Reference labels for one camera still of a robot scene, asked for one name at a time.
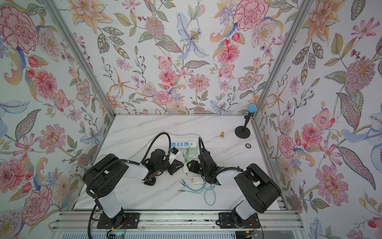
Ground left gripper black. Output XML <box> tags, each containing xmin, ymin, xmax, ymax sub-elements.
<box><xmin>155</xmin><ymin>158</ymin><xmax>185</xmax><ymax>175</ymax></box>

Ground aluminium rail front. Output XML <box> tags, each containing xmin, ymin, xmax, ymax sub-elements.
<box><xmin>48</xmin><ymin>210</ymin><xmax>304</xmax><ymax>232</ymax></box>

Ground blue microphone on black stand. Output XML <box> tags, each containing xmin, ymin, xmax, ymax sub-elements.
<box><xmin>235</xmin><ymin>104</ymin><xmax>257</xmax><ymax>139</ymax></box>

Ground white power strip blue sockets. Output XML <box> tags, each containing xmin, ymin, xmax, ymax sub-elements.
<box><xmin>171</xmin><ymin>141</ymin><xmax>198</xmax><ymax>148</ymax></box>

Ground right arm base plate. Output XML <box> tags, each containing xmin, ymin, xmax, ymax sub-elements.
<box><xmin>215</xmin><ymin>212</ymin><xmax>261</xmax><ymax>229</ymax></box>

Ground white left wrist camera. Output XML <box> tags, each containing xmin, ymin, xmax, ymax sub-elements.
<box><xmin>168</xmin><ymin>147</ymin><xmax>180</xmax><ymax>164</ymax></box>

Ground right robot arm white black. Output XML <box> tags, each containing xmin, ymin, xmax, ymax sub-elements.
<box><xmin>187</xmin><ymin>137</ymin><xmax>281</xmax><ymax>227</ymax></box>

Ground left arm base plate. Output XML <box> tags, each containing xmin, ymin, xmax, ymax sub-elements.
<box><xmin>96</xmin><ymin>212</ymin><xmax>140</xmax><ymax>230</ymax></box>

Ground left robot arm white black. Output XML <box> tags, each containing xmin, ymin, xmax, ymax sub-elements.
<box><xmin>83</xmin><ymin>132</ymin><xmax>184</xmax><ymax>227</ymax></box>

